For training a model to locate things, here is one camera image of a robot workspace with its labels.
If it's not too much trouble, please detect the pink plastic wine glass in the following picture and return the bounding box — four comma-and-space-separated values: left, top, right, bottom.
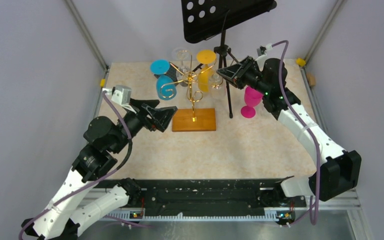
240, 86, 264, 119

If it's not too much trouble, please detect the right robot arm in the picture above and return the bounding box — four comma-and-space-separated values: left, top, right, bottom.
216, 56, 362, 206

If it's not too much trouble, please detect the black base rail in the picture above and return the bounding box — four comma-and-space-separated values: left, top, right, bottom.
110, 179, 308, 221

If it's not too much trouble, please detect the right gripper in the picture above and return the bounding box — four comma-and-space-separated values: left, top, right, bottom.
216, 56, 270, 96

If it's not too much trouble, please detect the gold wine glass rack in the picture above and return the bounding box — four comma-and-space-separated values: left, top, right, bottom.
166, 52, 217, 132

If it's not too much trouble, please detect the clear wine glass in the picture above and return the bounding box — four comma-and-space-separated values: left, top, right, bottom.
172, 47, 192, 87
208, 73, 227, 100

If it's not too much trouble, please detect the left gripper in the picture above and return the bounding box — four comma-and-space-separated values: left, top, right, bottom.
111, 97, 178, 153

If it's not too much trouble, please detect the clear back wine glass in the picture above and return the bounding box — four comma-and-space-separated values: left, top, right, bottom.
172, 47, 192, 87

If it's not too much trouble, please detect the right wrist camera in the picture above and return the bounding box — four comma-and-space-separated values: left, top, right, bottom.
256, 43, 273, 61

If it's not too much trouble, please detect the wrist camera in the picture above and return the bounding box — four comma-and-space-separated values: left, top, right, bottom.
256, 43, 273, 61
111, 84, 132, 106

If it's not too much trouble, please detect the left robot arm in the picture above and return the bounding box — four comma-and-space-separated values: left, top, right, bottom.
18, 99, 178, 240

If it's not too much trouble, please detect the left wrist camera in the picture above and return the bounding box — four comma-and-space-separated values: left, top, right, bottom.
111, 84, 132, 106

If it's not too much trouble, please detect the black music stand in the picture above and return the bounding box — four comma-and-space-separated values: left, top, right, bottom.
180, 0, 278, 119

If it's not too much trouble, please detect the yellow corner clip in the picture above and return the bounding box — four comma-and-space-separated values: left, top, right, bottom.
295, 57, 307, 67

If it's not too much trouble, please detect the yellow left edge clip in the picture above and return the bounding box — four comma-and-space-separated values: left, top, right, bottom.
99, 78, 106, 88

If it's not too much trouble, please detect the yellow plastic wine glass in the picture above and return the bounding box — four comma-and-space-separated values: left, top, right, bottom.
196, 49, 216, 93

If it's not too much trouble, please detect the blue plastic wine glass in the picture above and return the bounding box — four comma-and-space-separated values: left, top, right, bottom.
150, 59, 177, 101

